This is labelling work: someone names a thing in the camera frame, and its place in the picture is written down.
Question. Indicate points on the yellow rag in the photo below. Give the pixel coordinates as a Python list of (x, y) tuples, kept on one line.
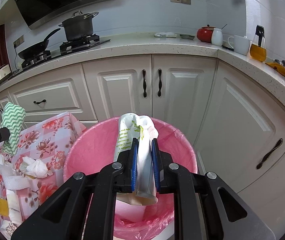
[(281, 70)]

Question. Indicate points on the crushed printed paper cup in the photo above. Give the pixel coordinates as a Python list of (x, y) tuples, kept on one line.
[(7, 230)]

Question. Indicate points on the black wok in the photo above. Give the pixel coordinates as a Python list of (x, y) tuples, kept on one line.
[(33, 50)]

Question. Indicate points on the red enamel pot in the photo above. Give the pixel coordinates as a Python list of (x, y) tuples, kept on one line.
[(205, 35)]

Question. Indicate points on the white kitchen base cabinets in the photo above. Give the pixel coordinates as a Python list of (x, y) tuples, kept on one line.
[(187, 92)]

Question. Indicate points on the crushed cup beige inside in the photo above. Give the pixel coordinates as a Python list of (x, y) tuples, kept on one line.
[(145, 170)]

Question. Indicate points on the white cabinet drawer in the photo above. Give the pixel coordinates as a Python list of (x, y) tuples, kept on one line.
[(57, 95)]

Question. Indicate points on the white plastic bag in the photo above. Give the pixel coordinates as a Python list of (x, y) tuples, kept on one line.
[(1, 163)]

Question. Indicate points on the crumpled white tissue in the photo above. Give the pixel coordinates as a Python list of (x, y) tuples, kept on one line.
[(36, 167)]

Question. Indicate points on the white countertop cooker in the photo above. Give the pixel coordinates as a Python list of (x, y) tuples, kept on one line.
[(2, 73)]

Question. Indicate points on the pink lined trash bin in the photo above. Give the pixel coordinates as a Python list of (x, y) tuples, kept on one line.
[(95, 140)]

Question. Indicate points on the glass oil bottle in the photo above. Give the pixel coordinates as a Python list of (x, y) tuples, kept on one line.
[(258, 51)]

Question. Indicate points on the white paper wrapper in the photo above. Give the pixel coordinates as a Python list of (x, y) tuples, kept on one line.
[(14, 210)]

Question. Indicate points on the white ceramic jar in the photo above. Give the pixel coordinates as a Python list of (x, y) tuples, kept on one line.
[(217, 37)]

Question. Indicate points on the black gas stove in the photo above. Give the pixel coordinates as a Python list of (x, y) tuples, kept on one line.
[(75, 46)]

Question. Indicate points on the white mug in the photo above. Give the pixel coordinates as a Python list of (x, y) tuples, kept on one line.
[(240, 45)]

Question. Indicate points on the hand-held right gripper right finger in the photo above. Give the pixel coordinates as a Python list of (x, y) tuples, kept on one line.
[(155, 167)]

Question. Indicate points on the black lidded cooking pot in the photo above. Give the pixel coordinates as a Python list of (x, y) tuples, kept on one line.
[(78, 28)]

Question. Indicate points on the yellow sponge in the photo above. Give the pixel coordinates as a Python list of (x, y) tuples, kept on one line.
[(1, 205)]

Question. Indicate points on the white foam block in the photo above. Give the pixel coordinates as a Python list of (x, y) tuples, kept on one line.
[(16, 182)]

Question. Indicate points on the green white wavy cloth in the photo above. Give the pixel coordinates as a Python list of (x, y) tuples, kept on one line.
[(13, 120)]

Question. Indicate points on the pink floral tablecloth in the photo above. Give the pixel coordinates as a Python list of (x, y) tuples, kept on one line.
[(45, 140)]

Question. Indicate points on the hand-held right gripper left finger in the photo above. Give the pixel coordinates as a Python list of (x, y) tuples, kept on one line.
[(134, 165)]

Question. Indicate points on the small dark dish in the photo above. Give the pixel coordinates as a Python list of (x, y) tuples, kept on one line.
[(187, 36)]

